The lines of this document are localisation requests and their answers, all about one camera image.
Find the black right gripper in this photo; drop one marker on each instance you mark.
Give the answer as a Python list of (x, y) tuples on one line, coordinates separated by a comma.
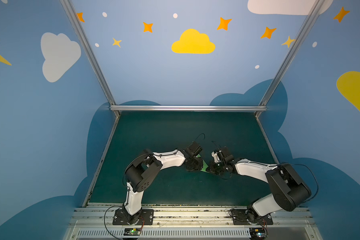
[(217, 166)]

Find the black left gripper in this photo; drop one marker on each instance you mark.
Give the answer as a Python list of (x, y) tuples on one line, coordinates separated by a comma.
[(193, 162)]

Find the green square paper sheet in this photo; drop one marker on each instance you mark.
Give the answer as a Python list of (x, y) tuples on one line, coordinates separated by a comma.
[(204, 167)]

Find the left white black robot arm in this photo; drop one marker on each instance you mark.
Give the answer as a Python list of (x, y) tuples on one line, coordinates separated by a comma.
[(142, 171)]

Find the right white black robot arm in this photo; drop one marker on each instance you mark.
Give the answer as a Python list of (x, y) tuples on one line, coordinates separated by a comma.
[(256, 170)]

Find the right green circuit board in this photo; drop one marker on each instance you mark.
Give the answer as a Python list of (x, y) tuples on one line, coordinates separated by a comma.
[(257, 234)]

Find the green circuit board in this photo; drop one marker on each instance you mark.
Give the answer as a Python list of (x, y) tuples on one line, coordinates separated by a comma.
[(257, 234), (132, 232)]

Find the left green circuit board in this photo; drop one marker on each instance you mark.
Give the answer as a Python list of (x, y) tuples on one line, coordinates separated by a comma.
[(132, 232)]

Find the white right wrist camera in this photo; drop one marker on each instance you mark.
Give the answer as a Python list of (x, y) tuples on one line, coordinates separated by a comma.
[(216, 157)]

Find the aluminium right floor rail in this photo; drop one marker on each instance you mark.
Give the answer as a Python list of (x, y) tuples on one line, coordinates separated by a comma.
[(277, 162)]

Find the aluminium floor rail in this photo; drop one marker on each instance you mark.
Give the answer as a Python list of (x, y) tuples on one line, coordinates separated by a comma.
[(101, 162), (277, 162)]

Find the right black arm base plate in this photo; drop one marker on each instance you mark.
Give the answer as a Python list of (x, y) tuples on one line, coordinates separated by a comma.
[(246, 217)]

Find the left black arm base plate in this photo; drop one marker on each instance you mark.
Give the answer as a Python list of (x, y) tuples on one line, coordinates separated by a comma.
[(123, 218)]

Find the aluminium back frame rail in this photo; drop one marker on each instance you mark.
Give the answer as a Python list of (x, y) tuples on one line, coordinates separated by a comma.
[(189, 108)]

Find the aluminium left floor rail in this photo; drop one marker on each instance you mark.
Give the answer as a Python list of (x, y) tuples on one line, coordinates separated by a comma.
[(101, 162)]

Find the aluminium left frame post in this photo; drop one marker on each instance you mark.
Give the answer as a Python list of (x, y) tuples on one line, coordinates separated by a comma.
[(79, 30)]

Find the aluminium frame post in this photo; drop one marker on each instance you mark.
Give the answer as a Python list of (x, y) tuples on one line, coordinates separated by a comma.
[(292, 52), (79, 30)]

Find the aluminium right frame post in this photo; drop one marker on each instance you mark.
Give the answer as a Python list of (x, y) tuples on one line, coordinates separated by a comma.
[(292, 52)]

